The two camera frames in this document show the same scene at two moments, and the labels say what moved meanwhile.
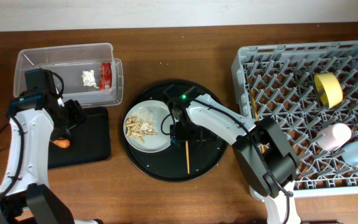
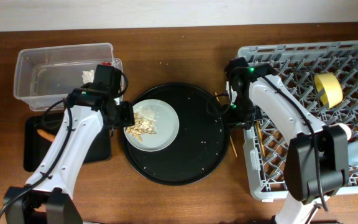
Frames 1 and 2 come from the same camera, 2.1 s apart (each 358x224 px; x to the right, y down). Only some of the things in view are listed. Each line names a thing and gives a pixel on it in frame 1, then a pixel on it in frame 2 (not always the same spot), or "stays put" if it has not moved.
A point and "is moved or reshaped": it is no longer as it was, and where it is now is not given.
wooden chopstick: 187,149 is moved or reshaped
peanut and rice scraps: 141,124 stays put
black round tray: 182,162 stays put
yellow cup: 330,89 stays put
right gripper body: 188,131 -> 243,113
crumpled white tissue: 89,78 stays put
